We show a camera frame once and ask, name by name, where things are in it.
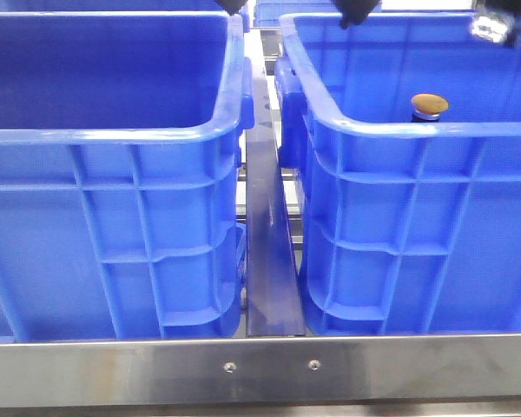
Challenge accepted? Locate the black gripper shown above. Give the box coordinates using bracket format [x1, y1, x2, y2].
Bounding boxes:
[469, 0, 521, 48]

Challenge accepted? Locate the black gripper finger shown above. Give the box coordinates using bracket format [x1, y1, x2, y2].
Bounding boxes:
[214, 0, 248, 16]
[332, 0, 379, 30]

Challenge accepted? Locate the right front frame screw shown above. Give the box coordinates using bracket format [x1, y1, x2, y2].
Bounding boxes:
[308, 360, 321, 371]

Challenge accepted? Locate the steel centre divider bar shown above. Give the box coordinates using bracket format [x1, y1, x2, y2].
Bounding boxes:
[244, 60, 307, 338]

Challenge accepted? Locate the yellow push button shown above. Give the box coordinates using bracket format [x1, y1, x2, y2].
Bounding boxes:
[411, 93, 450, 122]

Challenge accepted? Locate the distant low blue crate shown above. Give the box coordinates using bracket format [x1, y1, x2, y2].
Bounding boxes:
[252, 0, 383, 30]

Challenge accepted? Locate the left front frame screw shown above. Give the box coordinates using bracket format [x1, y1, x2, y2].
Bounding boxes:
[223, 361, 237, 374]

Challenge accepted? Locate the blue crate at left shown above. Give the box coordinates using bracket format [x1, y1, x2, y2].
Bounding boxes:
[0, 11, 254, 343]

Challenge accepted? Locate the steel front frame rail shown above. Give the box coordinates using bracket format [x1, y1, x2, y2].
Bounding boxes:
[0, 334, 521, 407]

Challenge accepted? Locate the frame screw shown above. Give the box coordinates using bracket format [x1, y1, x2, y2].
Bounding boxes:
[308, 360, 321, 371]
[223, 361, 237, 374]

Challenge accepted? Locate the large blue plastic crate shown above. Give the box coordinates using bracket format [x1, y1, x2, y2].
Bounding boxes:
[278, 13, 521, 335]

